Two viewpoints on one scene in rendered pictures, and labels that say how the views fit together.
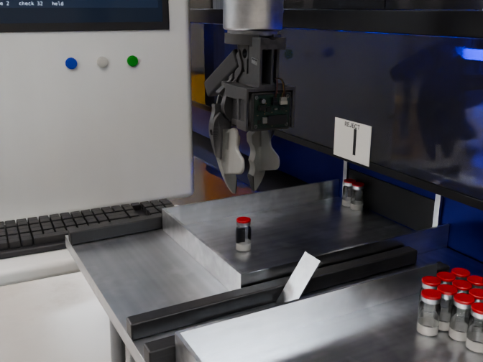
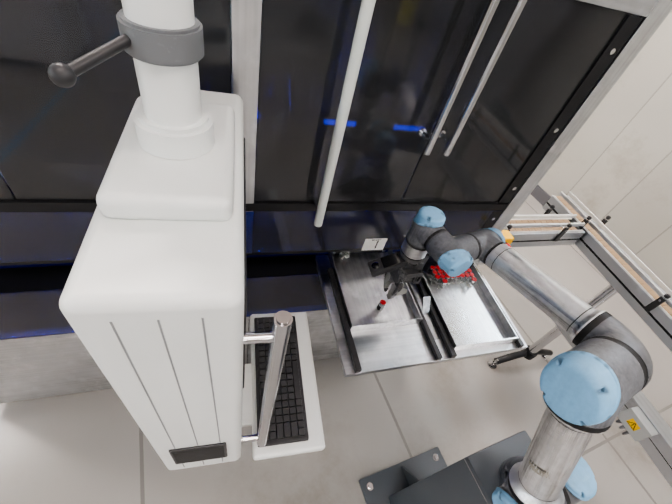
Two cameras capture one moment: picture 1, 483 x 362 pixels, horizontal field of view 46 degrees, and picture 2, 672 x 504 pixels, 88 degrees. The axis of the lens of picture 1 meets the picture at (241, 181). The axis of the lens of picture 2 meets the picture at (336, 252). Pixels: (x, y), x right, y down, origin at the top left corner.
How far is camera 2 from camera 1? 137 cm
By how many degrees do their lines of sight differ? 76
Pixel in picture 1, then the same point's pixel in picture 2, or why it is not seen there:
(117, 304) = (416, 360)
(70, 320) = not seen: outside the picture
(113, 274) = (392, 359)
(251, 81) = (417, 268)
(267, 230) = (362, 294)
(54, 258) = (313, 390)
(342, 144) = (368, 246)
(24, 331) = not seen: outside the picture
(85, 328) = (20, 443)
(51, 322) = not seen: outside the picture
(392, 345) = (446, 298)
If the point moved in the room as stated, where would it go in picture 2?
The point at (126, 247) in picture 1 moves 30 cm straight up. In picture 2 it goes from (367, 350) to (397, 296)
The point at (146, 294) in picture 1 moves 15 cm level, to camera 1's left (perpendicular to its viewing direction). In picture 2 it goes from (410, 350) to (405, 393)
